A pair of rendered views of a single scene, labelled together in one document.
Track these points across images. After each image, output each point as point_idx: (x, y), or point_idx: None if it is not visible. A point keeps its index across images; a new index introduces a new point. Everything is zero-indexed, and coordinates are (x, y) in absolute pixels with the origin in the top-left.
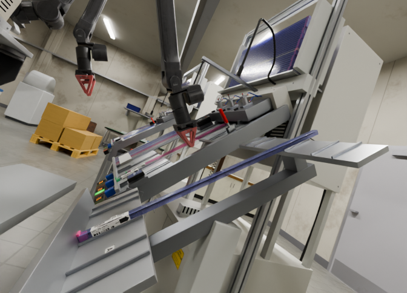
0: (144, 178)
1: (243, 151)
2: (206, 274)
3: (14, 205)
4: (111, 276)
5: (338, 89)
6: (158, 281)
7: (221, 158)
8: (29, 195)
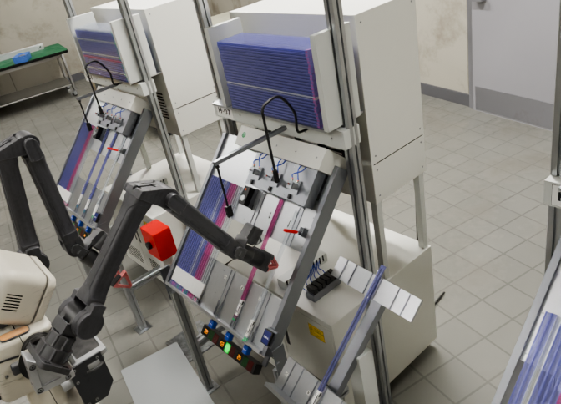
0: (276, 335)
1: None
2: (366, 377)
3: None
4: None
5: (378, 91)
6: (310, 352)
7: None
8: (194, 396)
